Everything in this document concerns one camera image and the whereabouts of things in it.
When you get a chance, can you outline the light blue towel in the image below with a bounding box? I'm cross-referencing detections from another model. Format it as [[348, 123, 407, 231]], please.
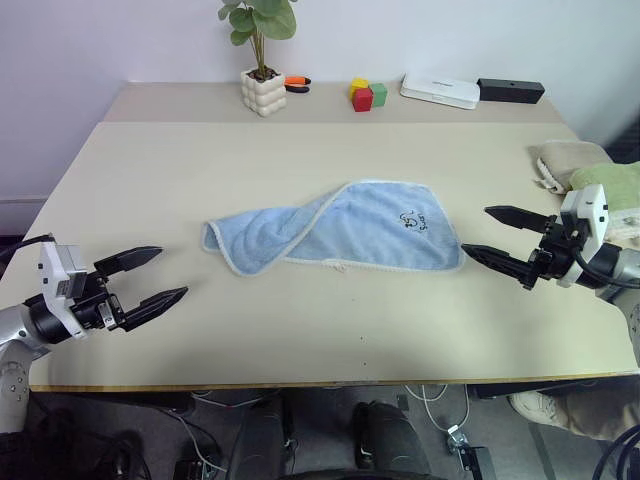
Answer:
[[201, 178, 466, 278]]

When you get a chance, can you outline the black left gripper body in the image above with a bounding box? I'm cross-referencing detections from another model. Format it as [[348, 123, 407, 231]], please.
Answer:
[[69, 269, 132, 334]]

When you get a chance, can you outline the beige folded towel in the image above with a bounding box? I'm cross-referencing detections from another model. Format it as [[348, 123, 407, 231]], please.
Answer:
[[529, 140, 614, 195]]

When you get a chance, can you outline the beige trouser leg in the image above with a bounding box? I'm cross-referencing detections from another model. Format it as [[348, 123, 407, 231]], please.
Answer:
[[549, 382, 640, 442]]

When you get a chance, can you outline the white cable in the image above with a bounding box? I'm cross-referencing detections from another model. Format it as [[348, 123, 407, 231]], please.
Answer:
[[404, 383, 474, 436]]

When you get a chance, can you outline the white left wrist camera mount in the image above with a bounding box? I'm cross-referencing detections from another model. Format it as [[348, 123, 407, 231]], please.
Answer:
[[37, 242, 96, 342]]

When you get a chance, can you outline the white bubble plant pot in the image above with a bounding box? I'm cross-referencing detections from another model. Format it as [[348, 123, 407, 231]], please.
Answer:
[[240, 67, 289, 118]]

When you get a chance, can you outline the green leafy plant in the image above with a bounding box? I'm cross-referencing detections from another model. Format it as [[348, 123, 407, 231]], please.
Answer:
[[218, 0, 298, 81]]

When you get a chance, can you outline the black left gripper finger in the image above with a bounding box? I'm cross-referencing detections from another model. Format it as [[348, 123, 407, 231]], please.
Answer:
[[93, 245, 165, 275], [119, 286, 190, 334]]

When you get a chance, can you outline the metal clamp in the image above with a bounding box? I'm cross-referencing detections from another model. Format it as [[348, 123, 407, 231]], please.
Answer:
[[446, 423, 469, 454]]

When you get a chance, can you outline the white sneaker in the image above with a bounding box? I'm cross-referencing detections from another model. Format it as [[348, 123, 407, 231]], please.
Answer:
[[508, 389, 569, 432]]

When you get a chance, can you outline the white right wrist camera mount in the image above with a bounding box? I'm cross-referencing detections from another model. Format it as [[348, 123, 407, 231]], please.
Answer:
[[557, 183, 611, 290]]

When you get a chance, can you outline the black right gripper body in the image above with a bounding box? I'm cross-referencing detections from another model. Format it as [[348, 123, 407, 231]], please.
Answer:
[[519, 213, 592, 291]]

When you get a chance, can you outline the white flat box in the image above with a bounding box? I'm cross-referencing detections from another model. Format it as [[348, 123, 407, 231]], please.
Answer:
[[399, 72, 481, 111]]

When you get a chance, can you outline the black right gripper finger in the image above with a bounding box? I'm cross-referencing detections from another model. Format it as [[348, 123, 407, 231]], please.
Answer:
[[460, 243, 534, 287], [484, 205, 557, 234]]

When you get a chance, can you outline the green folded towel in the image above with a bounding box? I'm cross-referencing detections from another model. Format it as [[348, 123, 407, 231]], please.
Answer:
[[569, 162, 640, 239]]

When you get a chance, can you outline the large dark rounded shape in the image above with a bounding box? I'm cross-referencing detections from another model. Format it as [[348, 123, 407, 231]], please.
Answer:
[[352, 399, 432, 474]]

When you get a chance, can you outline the black rectangular box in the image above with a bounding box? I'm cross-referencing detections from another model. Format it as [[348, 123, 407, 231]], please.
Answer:
[[476, 77, 546, 105]]

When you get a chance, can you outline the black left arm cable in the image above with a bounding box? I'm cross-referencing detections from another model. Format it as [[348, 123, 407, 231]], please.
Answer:
[[0, 232, 54, 264]]

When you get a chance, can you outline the dark purple fabric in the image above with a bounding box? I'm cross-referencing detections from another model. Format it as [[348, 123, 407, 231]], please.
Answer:
[[606, 119, 640, 165]]

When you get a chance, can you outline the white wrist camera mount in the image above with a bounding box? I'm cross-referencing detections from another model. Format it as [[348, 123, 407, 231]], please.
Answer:
[[37, 242, 96, 342], [557, 183, 611, 290]]

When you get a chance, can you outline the black table frame bar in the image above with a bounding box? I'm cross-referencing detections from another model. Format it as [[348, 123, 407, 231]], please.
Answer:
[[472, 379, 609, 401]]

